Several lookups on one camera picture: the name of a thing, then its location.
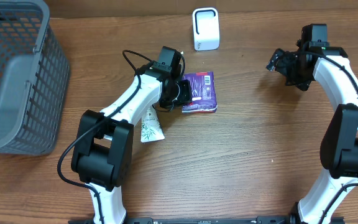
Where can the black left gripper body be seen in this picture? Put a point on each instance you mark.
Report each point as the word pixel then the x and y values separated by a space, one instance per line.
pixel 181 94

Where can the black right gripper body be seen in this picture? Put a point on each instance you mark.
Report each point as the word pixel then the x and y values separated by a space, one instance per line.
pixel 297 72

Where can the purple red pad package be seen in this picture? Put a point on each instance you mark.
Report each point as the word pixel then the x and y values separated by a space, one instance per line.
pixel 203 93

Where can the white tube item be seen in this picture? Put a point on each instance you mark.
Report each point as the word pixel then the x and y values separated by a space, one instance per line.
pixel 151 129

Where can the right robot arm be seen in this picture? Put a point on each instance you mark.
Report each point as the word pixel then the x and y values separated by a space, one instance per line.
pixel 316 60

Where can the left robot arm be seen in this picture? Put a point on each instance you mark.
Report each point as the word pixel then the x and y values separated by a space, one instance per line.
pixel 102 151

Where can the white barcode scanner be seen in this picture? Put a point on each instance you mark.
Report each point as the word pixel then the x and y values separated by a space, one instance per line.
pixel 206 33

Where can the dark grey plastic basket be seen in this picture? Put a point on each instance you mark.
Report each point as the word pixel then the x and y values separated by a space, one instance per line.
pixel 34 77

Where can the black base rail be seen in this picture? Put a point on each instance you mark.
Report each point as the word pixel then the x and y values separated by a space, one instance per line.
pixel 257 220

